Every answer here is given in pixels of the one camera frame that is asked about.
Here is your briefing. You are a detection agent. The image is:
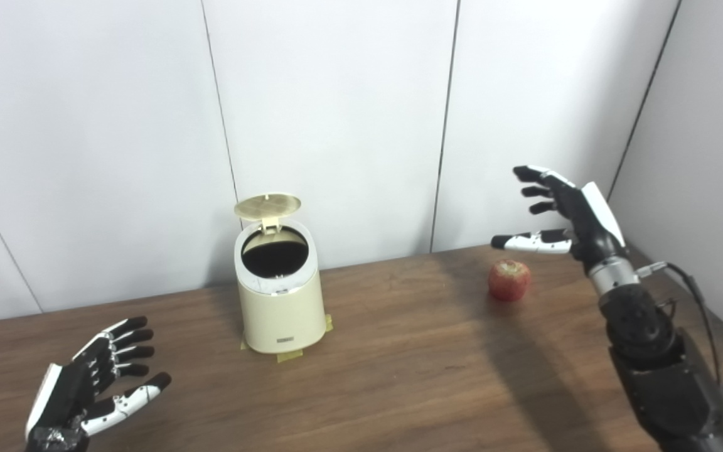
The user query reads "red apple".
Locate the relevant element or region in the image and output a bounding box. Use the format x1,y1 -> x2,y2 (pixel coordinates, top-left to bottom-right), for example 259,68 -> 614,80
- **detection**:
488,259 -> 532,302

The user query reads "cream round bin lid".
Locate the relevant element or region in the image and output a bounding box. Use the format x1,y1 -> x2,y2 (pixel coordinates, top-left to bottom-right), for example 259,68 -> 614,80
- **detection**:
234,193 -> 302,234

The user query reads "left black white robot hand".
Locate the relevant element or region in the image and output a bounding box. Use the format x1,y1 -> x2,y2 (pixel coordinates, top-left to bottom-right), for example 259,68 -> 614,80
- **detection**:
24,316 -> 173,452

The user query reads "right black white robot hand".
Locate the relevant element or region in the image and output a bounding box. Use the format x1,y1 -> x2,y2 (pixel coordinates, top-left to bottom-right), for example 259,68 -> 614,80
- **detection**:
491,165 -> 629,272

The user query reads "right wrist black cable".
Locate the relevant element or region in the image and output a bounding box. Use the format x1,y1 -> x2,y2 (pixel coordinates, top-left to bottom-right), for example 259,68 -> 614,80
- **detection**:
636,261 -> 723,399

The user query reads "cream-colored round bin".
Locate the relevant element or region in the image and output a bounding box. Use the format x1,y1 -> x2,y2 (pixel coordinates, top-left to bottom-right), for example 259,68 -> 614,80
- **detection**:
234,217 -> 327,354

